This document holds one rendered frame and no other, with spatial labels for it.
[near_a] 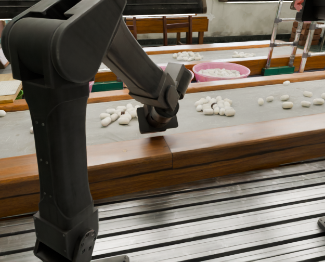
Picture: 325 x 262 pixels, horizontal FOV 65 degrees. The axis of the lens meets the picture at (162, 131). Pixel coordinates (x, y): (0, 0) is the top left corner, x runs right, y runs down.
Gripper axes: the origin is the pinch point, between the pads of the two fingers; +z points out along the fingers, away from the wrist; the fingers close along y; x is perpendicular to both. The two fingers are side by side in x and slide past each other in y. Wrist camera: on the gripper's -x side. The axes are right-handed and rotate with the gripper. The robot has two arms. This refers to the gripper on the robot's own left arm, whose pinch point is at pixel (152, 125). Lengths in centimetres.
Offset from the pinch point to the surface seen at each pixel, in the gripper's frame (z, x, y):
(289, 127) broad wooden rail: -10.2, 7.7, -36.9
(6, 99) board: 20, -20, 44
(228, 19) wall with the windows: 399, -299, -297
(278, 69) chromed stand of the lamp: 45, -31, -86
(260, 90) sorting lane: 17, -12, -51
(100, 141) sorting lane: -0.5, 2.8, 15.0
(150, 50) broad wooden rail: 72, -61, -22
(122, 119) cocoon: 4.5, -3.8, 7.6
